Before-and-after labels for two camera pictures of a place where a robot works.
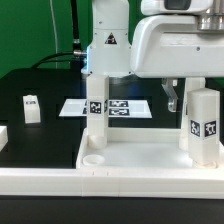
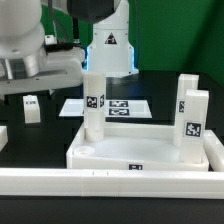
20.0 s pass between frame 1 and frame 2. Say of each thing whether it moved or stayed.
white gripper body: moved
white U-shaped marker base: stayed
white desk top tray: moved
